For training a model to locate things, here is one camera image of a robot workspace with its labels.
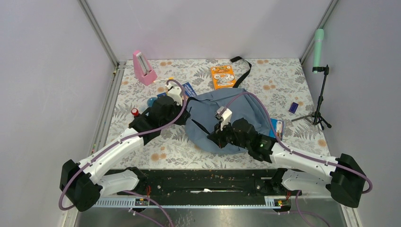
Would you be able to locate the pink metronome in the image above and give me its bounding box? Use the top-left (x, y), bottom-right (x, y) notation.
top-left (133, 50), bottom-right (157, 86)

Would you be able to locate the floral table mat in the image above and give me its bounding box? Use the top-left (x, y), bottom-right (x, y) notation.
top-left (107, 58), bottom-right (329, 169)

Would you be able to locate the blue lidded round jar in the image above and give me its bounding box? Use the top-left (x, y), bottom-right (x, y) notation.
top-left (147, 97), bottom-right (157, 107)

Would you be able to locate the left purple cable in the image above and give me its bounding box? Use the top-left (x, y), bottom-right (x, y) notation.
top-left (59, 79), bottom-right (188, 211)

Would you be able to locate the black microphone tripod stand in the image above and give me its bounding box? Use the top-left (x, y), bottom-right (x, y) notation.
top-left (291, 65), bottom-right (332, 131)

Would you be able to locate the purple cable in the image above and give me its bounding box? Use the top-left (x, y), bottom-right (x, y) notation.
top-left (218, 91), bottom-right (374, 195)
top-left (59, 79), bottom-right (188, 211)

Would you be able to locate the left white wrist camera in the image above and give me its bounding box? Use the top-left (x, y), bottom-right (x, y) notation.
top-left (166, 84), bottom-right (183, 106)

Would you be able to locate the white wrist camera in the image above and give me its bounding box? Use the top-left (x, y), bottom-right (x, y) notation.
top-left (166, 84), bottom-right (183, 106)
top-left (215, 106), bottom-right (232, 131)

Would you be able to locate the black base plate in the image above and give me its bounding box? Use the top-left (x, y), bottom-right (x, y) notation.
top-left (132, 169), bottom-right (296, 199)

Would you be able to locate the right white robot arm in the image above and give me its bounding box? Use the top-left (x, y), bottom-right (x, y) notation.
top-left (207, 118), bottom-right (367, 208)

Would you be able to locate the blue-grey student backpack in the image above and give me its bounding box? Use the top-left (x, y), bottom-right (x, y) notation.
top-left (185, 70), bottom-right (276, 158)

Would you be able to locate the light blue thin book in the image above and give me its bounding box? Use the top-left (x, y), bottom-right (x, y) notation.
top-left (269, 118), bottom-right (285, 140)

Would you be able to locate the white orange pen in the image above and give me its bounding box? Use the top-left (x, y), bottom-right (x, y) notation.
top-left (153, 77), bottom-right (174, 83)

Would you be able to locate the orange picture book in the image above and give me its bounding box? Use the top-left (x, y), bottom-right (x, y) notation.
top-left (210, 65), bottom-right (236, 90)

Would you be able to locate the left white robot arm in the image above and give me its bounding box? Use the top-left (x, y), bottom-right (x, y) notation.
top-left (58, 95), bottom-right (188, 211)

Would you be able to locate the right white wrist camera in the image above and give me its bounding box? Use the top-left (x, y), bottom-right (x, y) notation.
top-left (215, 106), bottom-right (232, 131)

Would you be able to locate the red capped small bottle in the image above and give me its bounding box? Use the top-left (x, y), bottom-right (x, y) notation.
top-left (131, 108), bottom-right (140, 118)

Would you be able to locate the small purple eraser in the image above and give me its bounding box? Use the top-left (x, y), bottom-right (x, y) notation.
top-left (289, 102), bottom-right (299, 114)

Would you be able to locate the blue treehouse book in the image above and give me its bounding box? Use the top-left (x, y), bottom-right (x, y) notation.
top-left (157, 82), bottom-right (197, 97)

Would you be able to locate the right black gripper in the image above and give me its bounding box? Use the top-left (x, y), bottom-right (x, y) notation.
top-left (207, 119), bottom-right (250, 150)

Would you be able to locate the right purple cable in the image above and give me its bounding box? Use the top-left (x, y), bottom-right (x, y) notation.
top-left (218, 91), bottom-right (374, 195)

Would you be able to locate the mint green microphone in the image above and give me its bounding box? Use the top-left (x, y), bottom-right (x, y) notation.
top-left (313, 29), bottom-right (324, 74)

